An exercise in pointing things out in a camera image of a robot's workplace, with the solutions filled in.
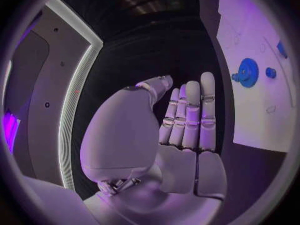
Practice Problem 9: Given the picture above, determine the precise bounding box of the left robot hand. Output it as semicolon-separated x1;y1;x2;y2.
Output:
79;71;229;225

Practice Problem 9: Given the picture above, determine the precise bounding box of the blue gear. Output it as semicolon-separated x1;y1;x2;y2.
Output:
236;57;260;88

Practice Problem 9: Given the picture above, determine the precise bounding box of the white task board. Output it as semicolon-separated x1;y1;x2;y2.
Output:
215;0;299;153

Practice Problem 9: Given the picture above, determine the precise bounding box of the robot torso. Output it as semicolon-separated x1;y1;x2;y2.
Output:
3;0;105;191

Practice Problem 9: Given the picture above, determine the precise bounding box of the blue block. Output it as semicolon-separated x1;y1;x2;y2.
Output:
276;40;289;59

